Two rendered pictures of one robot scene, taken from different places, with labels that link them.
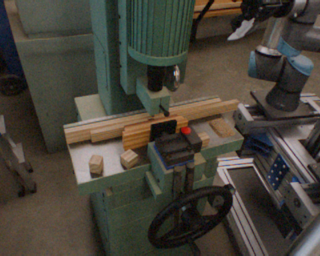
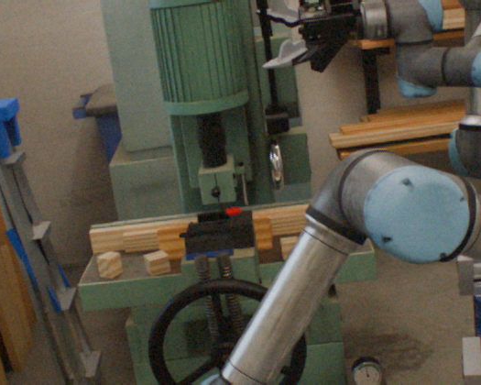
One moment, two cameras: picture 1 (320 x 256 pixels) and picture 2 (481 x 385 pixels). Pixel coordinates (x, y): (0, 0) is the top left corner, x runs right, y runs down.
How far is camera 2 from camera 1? 108 cm
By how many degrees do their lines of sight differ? 37
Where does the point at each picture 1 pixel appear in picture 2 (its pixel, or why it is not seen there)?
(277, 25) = not seen: hidden behind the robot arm
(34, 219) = not seen: outside the picture
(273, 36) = (472, 93)
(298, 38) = (408, 66)
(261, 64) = (464, 145)
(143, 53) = (170, 102)
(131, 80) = (193, 162)
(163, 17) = (180, 51)
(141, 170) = (174, 283)
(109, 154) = (138, 263)
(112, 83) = (183, 180)
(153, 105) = (205, 186)
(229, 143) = not seen: hidden behind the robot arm
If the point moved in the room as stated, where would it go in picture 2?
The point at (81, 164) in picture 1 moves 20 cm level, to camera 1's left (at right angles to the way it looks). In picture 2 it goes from (94, 269) to (27, 262)
